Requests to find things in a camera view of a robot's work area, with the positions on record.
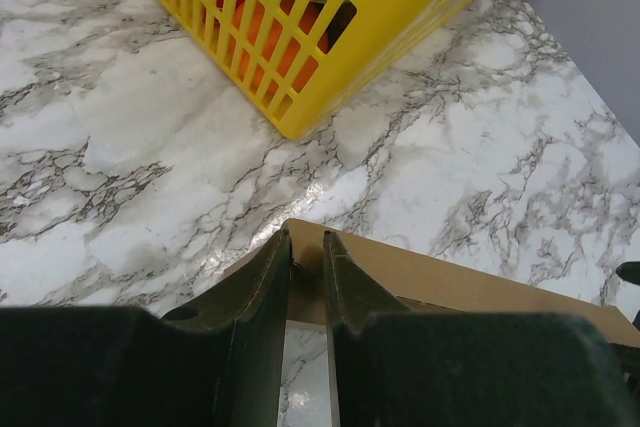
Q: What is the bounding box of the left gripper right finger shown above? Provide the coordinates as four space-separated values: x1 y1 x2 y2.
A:
323 232 639 426

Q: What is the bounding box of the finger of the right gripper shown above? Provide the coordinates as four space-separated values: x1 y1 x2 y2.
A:
616 261 640 286

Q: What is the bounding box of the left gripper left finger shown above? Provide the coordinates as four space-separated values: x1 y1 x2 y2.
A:
1 230 292 426

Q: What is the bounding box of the brown cardboard box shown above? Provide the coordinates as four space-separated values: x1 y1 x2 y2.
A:
219 218 640 336

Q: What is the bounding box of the yellow plastic basket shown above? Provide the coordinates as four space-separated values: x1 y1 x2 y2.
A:
158 0 473 139

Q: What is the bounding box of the orange snack pouch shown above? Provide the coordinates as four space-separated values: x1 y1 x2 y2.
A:
229 0 331 98

